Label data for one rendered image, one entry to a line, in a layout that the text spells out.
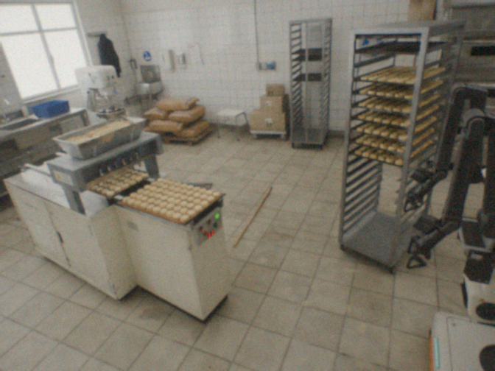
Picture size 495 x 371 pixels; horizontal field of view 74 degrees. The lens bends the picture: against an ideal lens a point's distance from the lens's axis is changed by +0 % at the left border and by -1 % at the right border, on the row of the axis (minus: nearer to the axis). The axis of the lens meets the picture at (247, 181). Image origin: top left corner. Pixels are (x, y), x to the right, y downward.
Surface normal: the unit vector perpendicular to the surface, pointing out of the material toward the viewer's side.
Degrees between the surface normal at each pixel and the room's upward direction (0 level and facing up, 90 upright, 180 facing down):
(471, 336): 0
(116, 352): 0
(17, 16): 90
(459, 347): 0
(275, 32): 90
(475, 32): 90
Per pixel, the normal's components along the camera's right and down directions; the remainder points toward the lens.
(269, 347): -0.07, -0.89
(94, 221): 0.83, 0.19
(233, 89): -0.40, 0.44
